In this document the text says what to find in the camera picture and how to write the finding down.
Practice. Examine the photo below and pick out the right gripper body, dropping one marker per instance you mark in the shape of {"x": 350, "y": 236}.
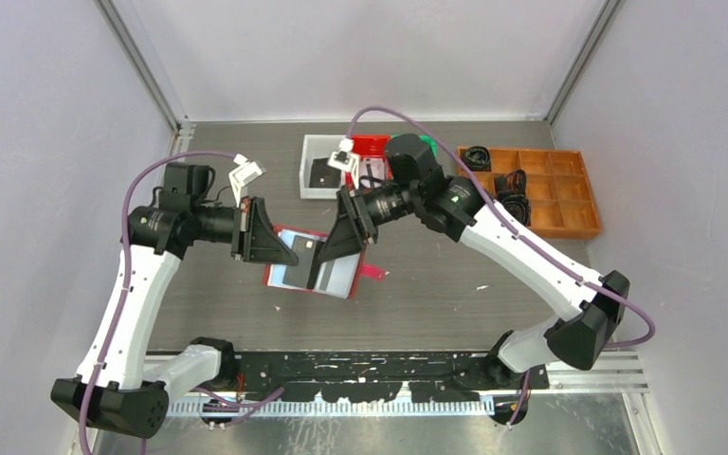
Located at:
{"x": 382, "y": 203}

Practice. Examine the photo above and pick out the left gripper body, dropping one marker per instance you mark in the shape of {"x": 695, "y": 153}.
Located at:
{"x": 222, "y": 225}

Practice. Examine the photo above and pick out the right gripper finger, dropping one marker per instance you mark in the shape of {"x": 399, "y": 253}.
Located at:
{"x": 348, "y": 219}
{"x": 339, "y": 245}

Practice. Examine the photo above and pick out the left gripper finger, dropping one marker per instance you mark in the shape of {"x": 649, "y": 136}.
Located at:
{"x": 270, "y": 250}
{"x": 263, "y": 234}

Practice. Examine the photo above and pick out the red card holder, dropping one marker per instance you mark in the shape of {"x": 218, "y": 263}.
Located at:
{"x": 338, "y": 278}

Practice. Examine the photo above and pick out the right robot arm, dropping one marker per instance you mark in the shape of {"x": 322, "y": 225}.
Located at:
{"x": 583, "y": 300}

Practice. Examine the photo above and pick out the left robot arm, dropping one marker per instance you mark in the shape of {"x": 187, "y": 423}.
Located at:
{"x": 154, "y": 241}

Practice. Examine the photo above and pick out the white card in red bin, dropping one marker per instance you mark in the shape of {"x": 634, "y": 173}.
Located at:
{"x": 372, "y": 173}

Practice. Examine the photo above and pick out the black card in white bin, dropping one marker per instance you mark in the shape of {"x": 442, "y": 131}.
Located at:
{"x": 322, "y": 175}

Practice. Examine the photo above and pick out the red plastic bin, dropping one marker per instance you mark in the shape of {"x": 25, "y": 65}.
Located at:
{"x": 369, "y": 147}

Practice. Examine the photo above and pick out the white plastic bin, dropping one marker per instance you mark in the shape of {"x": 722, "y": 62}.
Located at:
{"x": 316, "y": 146}

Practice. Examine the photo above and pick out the green plastic bin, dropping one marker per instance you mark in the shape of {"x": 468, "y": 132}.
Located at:
{"x": 429, "y": 141}

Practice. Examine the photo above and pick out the rolled black belt top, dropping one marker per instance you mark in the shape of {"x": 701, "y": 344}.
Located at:
{"x": 477, "y": 159}

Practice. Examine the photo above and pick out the rolled black belt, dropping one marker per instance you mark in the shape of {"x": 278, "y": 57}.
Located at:
{"x": 519, "y": 207}
{"x": 511, "y": 183}
{"x": 477, "y": 159}

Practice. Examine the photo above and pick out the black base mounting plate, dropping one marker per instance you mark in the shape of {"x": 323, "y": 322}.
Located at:
{"x": 365, "y": 377}

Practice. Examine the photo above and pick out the rolled black belt middle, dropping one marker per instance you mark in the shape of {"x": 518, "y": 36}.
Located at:
{"x": 511, "y": 183}

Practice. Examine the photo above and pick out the rolled black belt lower right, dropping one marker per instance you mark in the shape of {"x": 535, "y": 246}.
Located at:
{"x": 519, "y": 207}

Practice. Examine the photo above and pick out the orange compartment tray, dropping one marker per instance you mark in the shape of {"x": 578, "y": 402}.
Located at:
{"x": 558, "y": 189}

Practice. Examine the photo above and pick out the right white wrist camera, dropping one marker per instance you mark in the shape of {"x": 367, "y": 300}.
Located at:
{"x": 343, "y": 158}

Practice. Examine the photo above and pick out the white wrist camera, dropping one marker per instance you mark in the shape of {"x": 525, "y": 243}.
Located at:
{"x": 245, "y": 172}
{"x": 343, "y": 158}

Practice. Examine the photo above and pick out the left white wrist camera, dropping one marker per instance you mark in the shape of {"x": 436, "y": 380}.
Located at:
{"x": 245, "y": 172}

